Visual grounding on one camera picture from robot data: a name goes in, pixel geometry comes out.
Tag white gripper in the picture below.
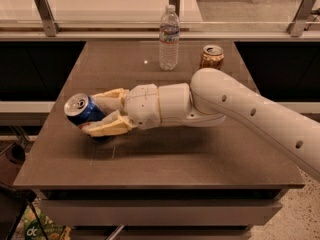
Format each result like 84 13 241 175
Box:
80 84 161 137

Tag blue pepsi can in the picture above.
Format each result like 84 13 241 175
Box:
64 93 105 126

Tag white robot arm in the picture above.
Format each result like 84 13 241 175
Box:
80 68 320 180

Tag orange lacroix can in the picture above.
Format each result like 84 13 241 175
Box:
200 45 224 70

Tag clear plastic water bottle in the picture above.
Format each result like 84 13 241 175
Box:
159 5 180 71

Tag green snack bag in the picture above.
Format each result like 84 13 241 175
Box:
23 207 71 240

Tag left metal railing bracket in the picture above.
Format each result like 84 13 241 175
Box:
34 0 59 37

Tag metal railing bracket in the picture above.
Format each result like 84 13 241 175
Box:
168 0 182 18
286 0 317 37
34 0 59 37

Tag middle metal railing bracket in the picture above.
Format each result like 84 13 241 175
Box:
168 0 182 18

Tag black chair frame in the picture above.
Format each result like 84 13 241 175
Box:
0 183 36 240

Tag right metal railing bracket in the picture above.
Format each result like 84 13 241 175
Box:
286 0 317 37

